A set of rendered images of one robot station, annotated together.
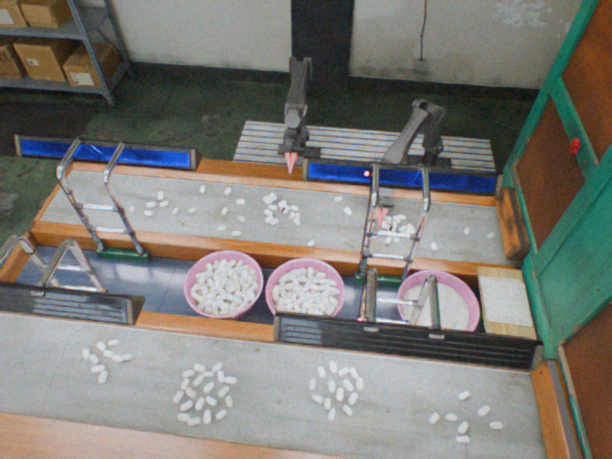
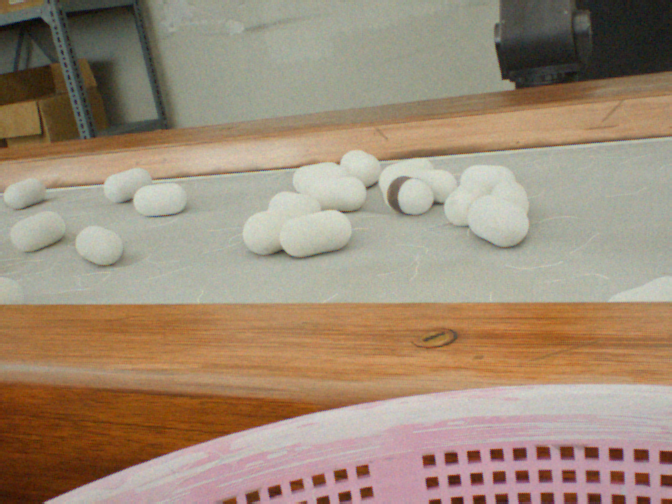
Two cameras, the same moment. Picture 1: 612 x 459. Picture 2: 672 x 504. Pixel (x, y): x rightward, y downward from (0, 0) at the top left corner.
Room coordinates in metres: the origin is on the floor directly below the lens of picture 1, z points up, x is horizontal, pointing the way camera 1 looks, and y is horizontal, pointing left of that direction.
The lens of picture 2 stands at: (0.77, 0.00, 0.85)
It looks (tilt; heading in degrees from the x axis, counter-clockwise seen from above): 17 degrees down; 19
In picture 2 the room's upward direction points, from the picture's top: 10 degrees counter-clockwise
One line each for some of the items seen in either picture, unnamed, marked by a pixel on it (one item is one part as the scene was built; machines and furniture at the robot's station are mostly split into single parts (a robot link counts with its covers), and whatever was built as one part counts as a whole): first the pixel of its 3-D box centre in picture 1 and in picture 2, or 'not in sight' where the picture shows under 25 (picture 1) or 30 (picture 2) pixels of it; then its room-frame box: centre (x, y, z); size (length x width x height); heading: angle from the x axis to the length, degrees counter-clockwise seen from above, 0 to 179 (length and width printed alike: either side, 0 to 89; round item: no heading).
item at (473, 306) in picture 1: (434, 311); not in sight; (0.73, -0.43, 0.72); 0.27 x 0.27 x 0.10
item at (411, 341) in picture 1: (403, 334); not in sight; (0.47, -0.23, 1.08); 0.62 x 0.08 x 0.07; 83
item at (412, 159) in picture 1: (430, 156); not in sight; (1.53, -0.56, 0.71); 0.20 x 0.07 x 0.08; 83
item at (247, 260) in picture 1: (225, 289); not in sight; (0.82, 0.28, 0.72); 0.27 x 0.27 x 0.10
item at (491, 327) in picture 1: (506, 311); not in sight; (0.71, -0.65, 0.77); 0.33 x 0.15 x 0.01; 173
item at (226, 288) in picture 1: (226, 290); not in sight; (0.82, 0.28, 0.72); 0.24 x 0.24 x 0.06
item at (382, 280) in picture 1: (390, 227); not in sight; (0.95, -0.28, 0.90); 0.20 x 0.19 x 0.45; 83
